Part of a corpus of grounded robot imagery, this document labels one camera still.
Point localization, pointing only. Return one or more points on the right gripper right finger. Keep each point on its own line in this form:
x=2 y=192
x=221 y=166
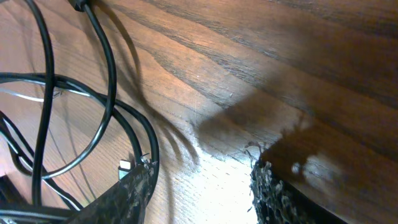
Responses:
x=276 y=201

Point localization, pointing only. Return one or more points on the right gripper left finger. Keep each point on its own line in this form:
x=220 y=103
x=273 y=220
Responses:
x=124 y=202

